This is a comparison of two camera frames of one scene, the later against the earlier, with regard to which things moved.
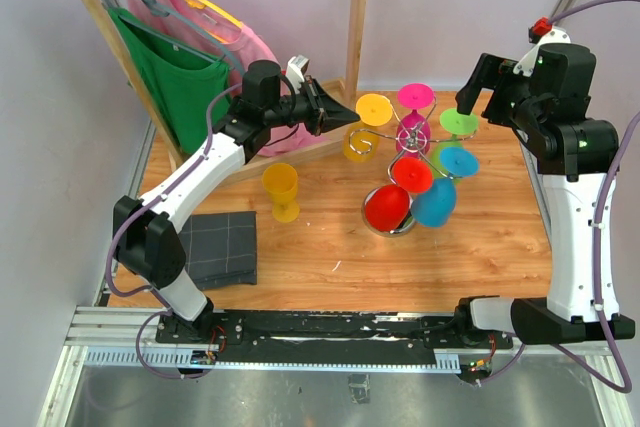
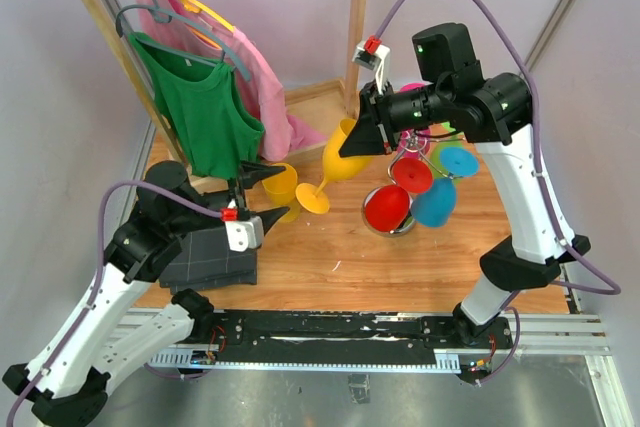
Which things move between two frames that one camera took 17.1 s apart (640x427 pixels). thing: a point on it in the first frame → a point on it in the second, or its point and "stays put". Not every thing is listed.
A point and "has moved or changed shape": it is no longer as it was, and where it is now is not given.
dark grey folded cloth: [221, 248] stays put
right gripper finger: [466, 98] → [366, 137]
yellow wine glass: [280, 181] stays put
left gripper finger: [335, 113] → [254, 173]
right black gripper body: [497, 73] → [383, 110]
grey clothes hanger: [161, 12] → [176, 52]
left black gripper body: [310, 112] → [237, 193]
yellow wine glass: [361, 139] has moved or changed shape
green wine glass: [455, 124] stays put
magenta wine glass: [413, 130] stays put
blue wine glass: [433, 207] stays put
